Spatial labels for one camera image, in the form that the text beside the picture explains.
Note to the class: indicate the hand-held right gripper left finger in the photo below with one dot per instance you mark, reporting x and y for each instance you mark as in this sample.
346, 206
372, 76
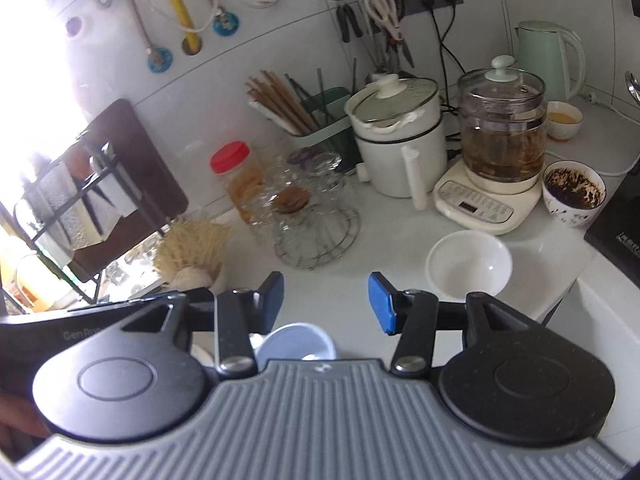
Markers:
270, 305

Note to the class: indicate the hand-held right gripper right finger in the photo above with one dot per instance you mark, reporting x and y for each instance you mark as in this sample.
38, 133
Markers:
382, 305

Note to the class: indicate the bluish white plastic bowl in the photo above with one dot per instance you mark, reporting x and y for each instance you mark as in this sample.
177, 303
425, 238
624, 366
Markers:
295, 347

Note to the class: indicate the person's left hand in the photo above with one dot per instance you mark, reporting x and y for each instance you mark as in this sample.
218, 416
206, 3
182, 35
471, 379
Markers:
20, 417

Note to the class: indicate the yellow oil jug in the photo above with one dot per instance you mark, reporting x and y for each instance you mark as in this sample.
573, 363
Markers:
37, 285

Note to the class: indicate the white ceramic bowl brown foot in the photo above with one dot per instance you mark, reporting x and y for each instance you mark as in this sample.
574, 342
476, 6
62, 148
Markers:
216, 275

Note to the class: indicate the sliced onion rounds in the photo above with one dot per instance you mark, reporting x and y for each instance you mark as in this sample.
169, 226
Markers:
190, 276

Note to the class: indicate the white round bowl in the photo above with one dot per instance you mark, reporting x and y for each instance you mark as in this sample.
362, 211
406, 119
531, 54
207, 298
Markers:
470, 265

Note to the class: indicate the black metal rack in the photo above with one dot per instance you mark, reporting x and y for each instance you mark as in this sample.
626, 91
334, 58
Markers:
60, 232

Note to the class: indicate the set of cut glass cups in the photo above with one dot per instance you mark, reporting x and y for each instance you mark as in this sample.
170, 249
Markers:
325, 185

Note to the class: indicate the textured glass cutting board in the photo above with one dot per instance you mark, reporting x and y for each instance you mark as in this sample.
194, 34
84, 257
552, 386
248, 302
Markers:
85, 210

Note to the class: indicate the cream kettle base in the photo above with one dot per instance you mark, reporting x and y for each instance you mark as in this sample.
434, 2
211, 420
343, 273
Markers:
475, 205

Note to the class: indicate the white electric cooking pot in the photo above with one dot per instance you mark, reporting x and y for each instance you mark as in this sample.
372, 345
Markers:
395, 165

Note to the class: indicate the red lid plastic jar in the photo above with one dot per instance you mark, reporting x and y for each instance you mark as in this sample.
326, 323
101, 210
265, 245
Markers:
230, 157

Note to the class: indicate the purple lid jar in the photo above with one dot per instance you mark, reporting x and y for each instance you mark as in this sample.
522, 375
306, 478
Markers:
306, 156

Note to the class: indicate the dark wooden cutting board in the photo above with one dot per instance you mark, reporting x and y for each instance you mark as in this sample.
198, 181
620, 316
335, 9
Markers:
150, 170

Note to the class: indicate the green white utensil holder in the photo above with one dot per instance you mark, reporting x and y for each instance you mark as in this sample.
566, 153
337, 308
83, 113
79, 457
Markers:
335, 125

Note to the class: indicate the bundle of wooden chopsticks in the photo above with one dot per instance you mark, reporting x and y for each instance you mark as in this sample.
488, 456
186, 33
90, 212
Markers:
280, 102

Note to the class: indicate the glass pot lid white knob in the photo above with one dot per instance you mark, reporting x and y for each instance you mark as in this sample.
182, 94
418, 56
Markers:
395, 100

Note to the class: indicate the glass electric kettle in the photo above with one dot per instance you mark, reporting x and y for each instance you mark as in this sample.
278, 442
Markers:
500, 130

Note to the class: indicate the patterned bowl dark residue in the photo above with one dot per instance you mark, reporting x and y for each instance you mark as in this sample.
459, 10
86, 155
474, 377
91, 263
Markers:
575, 210

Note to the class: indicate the dark metal chopsticks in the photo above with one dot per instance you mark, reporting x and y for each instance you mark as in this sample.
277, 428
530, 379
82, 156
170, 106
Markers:
320, 87

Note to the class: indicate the black induction cooktop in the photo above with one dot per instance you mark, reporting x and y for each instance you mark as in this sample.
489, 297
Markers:
620, 225

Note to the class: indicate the small bowl with yellow liquid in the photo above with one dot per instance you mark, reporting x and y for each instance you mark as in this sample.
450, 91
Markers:
564, 120

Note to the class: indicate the mint green electric kettle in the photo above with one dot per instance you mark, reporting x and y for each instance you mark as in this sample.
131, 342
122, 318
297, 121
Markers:
542, 60

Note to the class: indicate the metal ladle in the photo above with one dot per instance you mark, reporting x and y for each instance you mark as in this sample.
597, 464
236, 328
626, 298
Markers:
634, 87

